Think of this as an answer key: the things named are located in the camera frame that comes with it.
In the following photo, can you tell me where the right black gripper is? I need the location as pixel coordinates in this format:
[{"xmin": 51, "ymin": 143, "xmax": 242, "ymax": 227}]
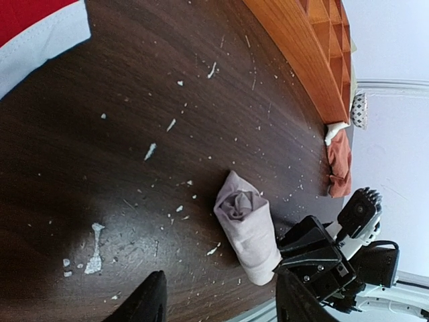
[{"xmin": 273, "ymin": 215, "xmax": 365, "ymax": 302}]

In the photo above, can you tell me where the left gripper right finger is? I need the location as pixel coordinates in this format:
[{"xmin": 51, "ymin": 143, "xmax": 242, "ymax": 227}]
[{"xmin": 275, "ymin": 272, "xmax": 335, "ymax": 322}]

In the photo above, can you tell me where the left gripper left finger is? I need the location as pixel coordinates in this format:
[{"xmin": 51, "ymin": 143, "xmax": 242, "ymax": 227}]
[{"xmin": 103, "ymin": 270, "xmax": 168, "ymax": 322}]

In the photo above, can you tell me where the mauve underwear white waistband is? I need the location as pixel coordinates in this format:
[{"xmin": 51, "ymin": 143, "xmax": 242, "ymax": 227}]
[{"xmin": 213, "ymin": 170, "xmax": 281, "ymax": 286}]

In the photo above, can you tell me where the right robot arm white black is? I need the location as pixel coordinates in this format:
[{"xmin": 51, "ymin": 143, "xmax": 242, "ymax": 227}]
[{"xmin": 274, "ymin": 187, "xmax": 428, "ymax": 321}]

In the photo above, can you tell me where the orange underwear white waistband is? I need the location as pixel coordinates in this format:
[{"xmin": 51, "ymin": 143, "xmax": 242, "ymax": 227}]
[{"xmin": 324, "ymin": 122, "xmax": 352, "ymax": 198}]

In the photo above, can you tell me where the red underwear white trim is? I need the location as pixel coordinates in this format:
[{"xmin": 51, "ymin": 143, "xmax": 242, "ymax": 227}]
[{"xmin": 1, "ymin": 1, "xmax": 91, "ymax": 97}]

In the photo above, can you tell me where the orange wooden compartment tray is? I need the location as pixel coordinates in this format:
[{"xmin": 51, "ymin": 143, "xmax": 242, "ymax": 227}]
[{"xmin": 245, "ymin": 0, "xmax": 352, "ymax": 124}]

